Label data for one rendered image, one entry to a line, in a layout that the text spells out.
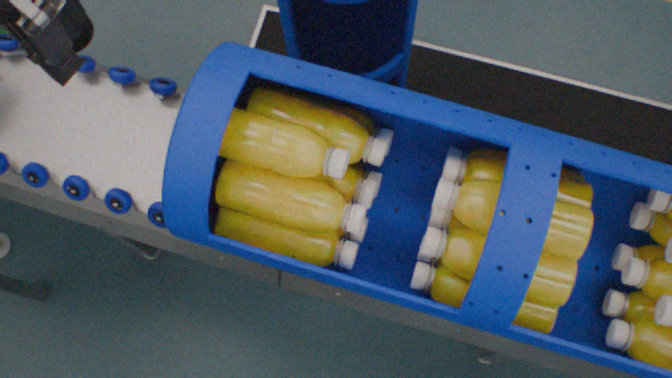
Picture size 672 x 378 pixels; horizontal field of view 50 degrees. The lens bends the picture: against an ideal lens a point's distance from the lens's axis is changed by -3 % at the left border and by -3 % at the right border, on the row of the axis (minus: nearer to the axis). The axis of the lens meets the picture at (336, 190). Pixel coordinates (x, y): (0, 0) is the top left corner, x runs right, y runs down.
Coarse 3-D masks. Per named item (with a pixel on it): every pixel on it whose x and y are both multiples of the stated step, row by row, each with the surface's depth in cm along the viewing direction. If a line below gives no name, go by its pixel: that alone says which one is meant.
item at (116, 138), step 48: (0, 96) 126; (48, 96) 126; (96, 96) 126; (144, 96) 125; (0, 144) 124; (48, 144) 124; (96, 144) 123; (144, 144) 123; (0, 192) 129; (96, 192) 121; (144, 192) 121; (144, 240) 127; (288, 288) 126; (336, 288) 120; (480, 336) 119
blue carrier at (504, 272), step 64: (256, 64) 96; (192, 128) 91; (384, 128) 113; (448, 128) 93; (512, 128) 94; (192, 192) 93; (384, 192) 116; (512, 192) 88; (640, 192) 108; (256, 256) 98; (384, 256) 113; (512, 256) 87; (512, 320) 92; (576, 320) 109
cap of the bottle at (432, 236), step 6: (432, 228) 99; (426, 234) 98; (432, 234) 98; (438, 234) 98; (426, 240) 97; (432, 240) 97; (438, 240) 97; (426, 246) 98; (432, 246) 97; (426, 252) 98; (432, 252) 98
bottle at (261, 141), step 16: (240, 112) 98; (256, 112) 99; (240, 128) 96; (256, 128) 96; (272, 128) 96; (288, 128) 96; (304, 128) 97; (224, 144) 97; (240, 144) 96; (256, 144) 96; (272, 144) 95; (288, 144) 95; (304, 144) 95; (320, 144) 96; (240, 160) 98; (256, 160) 97; (272, 160) 96; (288, 160) 95; (304, 160) 95; (320, 160) 96; (288, 176) 98; (304, 176) 97
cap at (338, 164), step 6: (336, 150) 97; (342, 150) 97; (336, 156) 96; (342, 156) 96; (348, 156) 98; (330, 162) 96; (336, 162) 96; (342, 162) 96; (330, 168) 96; (336, 168) 96; (342, 168) 96; (330, 174) 97; (336, 174) 96; (342, 174) 97
